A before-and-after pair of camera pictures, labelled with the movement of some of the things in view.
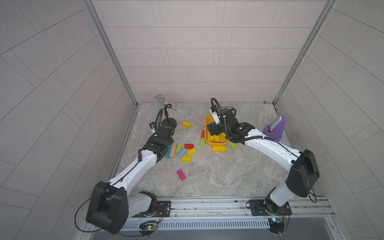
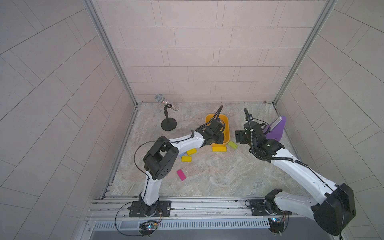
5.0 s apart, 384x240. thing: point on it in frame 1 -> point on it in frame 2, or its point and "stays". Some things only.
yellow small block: [186, 159] stays
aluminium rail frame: [317, 209] stays
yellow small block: [191, 151] stays
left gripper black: [170, 140] -> [220, 138]
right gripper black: [216, 130] -> [241, 133]
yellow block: [219, 149] stays
